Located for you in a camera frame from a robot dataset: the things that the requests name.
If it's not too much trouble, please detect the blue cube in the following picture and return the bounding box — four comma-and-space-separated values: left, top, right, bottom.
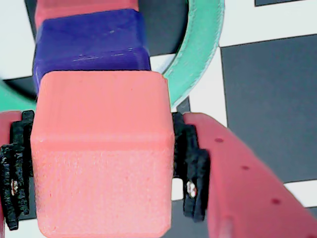
32, 8, 152, 95

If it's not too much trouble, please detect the green flat ring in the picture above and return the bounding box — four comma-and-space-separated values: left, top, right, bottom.
0, 0, 226, 113

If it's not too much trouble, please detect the orange cube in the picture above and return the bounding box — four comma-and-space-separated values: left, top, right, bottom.
30, 70, 175, 238

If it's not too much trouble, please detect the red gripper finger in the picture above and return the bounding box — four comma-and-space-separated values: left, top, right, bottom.
0, 110, 35, 232
172, 111, 317, 238

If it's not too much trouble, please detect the black white marker checkerboard mat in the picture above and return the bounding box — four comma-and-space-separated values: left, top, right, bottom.
0, 0, 317, 238

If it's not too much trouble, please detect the red cube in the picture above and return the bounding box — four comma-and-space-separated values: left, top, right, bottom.
34, 0, 140, 24

